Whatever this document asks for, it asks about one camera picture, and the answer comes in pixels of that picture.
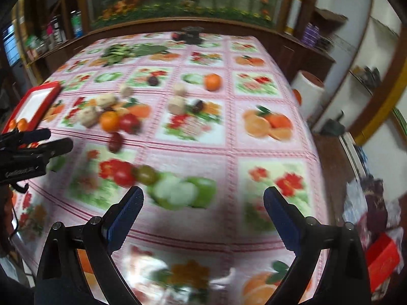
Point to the green brown round fruit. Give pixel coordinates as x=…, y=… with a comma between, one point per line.
x=146, y=174

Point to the medium orange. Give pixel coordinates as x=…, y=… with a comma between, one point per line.
x=109, y=121

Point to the pile of green beans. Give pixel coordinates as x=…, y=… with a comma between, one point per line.
x=116, y=54

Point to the green leafy vegetable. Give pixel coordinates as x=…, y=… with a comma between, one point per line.
x=149, y=49

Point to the red cardboard box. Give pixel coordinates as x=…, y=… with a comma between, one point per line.
x=381, y=257

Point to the green plastic bottle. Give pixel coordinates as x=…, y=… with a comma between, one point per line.
x=76, y=23

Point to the large orange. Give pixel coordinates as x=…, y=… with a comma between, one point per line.
x=212, y=81

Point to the red black battery pack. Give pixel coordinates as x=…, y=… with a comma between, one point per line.
x=177, y=37

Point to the black metal device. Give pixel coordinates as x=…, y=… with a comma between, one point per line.
x=192, y=35

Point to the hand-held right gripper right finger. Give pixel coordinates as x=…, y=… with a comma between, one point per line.
x=281, y=219

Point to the barred window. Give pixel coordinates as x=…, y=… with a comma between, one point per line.
x=9, y=46

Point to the purple bottle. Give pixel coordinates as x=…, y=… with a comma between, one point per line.
x=306, y=35
x=314, y=35

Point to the white roll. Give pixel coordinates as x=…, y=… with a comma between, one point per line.
x=307, y=95

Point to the dark purple fruit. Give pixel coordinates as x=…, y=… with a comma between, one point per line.
x=198, y=105
x=115, y=142
x=153, y=81

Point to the red tray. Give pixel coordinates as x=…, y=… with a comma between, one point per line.
x=47, y=90

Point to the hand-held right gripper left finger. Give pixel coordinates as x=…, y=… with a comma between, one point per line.
x=125, y=216

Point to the dark red bag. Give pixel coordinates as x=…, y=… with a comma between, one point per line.
x=376, y=203

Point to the fruit print tablecloth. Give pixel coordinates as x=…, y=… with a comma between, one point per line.
x=203, y=143

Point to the dark metal pot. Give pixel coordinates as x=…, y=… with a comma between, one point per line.
x=333, y=127

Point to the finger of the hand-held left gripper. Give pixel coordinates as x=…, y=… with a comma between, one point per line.
x=35, y=135
x=58, y=147

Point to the dark steel flask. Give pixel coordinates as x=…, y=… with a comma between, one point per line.
x=58, y=28

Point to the white plastic bag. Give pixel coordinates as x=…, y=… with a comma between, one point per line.
x=354, y=197

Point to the wooden wall cabinet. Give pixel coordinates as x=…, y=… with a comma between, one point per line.
x=286, y=46

